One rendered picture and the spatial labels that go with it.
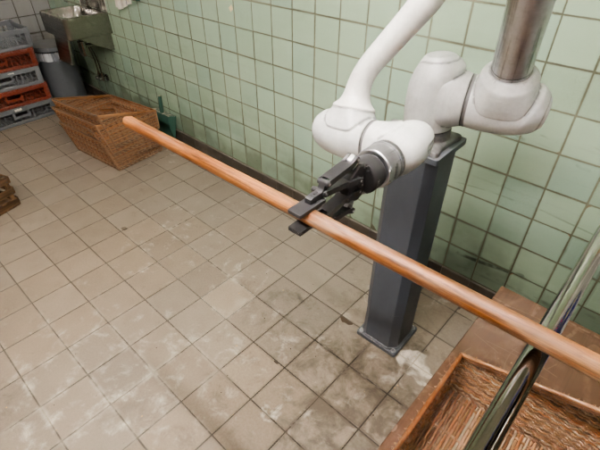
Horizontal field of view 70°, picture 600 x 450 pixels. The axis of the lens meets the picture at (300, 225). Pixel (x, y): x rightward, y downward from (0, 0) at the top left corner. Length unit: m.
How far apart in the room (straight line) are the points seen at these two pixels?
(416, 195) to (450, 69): 0.41
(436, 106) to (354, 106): 0.41
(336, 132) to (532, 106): 0.57
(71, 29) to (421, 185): 3.17
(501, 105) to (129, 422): 1.72
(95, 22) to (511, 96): 3.38
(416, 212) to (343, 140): 0.58
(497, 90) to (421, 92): 0.21
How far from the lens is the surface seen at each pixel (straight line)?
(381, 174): 0.87
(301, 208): 0.74
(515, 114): 1.34
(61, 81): 4.72
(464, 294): 0.65
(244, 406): 1.90
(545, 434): 1.27
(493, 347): 1.44
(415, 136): 0.96
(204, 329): 2.15
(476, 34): 1.89
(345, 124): 1.01
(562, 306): 0.74
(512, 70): 1.27
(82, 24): 4.04
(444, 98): 1.36
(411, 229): 1.57
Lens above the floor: 1.65
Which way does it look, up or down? 38 degrees down
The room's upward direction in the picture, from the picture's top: straight up
